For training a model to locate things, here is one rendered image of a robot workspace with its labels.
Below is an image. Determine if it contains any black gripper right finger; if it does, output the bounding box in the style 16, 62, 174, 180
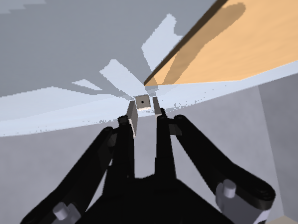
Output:
152, 97, 276, 224

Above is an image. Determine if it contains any white die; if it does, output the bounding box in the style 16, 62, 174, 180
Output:
135, 95, 151, 111

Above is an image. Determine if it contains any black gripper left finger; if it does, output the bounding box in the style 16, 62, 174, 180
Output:
20, 100, 138, 224

